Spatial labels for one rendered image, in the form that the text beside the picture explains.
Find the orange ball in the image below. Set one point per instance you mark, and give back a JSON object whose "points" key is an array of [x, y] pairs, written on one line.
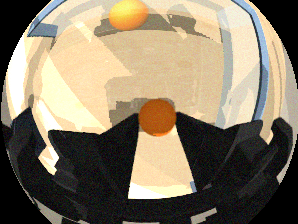
{"points": [[128, 15], [157, 117]]}

